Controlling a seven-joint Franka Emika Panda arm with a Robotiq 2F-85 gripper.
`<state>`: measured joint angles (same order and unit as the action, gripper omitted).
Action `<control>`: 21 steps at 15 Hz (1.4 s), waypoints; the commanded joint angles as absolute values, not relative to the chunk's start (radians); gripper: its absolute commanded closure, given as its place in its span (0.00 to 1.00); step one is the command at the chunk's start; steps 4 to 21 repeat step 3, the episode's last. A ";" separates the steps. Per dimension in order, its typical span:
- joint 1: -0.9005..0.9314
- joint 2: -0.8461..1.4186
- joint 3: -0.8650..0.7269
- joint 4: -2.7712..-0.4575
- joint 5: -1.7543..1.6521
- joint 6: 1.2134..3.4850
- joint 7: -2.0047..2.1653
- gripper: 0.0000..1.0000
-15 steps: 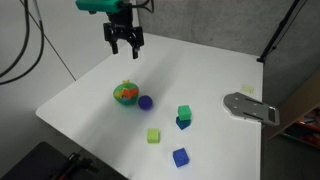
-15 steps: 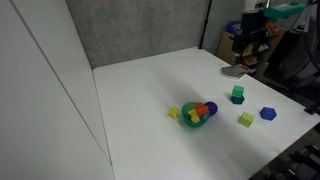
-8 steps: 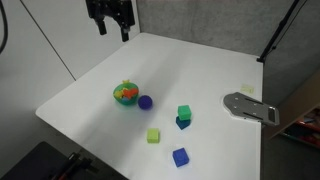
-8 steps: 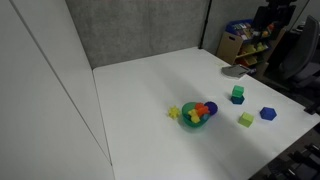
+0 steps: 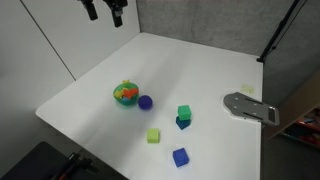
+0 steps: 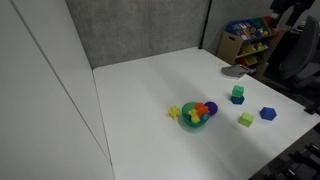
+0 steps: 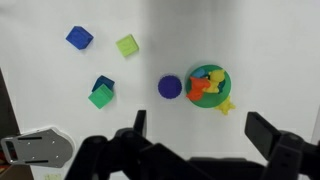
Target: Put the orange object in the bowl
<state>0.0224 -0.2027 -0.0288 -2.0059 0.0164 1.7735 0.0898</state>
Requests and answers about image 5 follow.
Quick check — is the orange toy object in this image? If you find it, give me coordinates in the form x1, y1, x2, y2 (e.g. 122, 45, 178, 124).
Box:
122, 87, 140, 100

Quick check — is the green plastic bowl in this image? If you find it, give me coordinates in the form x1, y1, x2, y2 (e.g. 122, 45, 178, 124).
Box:
112, 81, 140, 107

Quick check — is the purple ball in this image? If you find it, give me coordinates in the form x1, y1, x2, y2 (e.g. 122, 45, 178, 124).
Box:
137, 95, 154, 111

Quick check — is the lime green cube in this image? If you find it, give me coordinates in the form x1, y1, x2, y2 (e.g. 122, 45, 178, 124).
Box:
146, 128, 161, 144

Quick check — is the teal block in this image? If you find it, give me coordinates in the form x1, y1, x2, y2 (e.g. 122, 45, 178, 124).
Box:
175, 116, 192, 131

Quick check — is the pale yellow sticker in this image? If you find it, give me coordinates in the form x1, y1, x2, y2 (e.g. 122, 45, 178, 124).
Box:
240, 84, 255, 95

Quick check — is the blue block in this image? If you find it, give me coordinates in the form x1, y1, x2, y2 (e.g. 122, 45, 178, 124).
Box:
172, 147, 190, 168

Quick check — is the black vertical pole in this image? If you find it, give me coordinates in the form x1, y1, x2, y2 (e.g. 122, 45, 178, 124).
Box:
255, 0, 303, 64

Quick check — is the black side table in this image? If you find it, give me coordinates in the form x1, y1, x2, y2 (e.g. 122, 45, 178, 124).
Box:
0, 141, 129, 180

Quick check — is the grey metal mounting plate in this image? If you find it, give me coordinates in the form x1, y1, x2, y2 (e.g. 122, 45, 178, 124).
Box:
222, 92, 280, 127

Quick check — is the wooden toy shelf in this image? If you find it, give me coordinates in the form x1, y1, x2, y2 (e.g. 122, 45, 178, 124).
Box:
266, 71, 320, 149

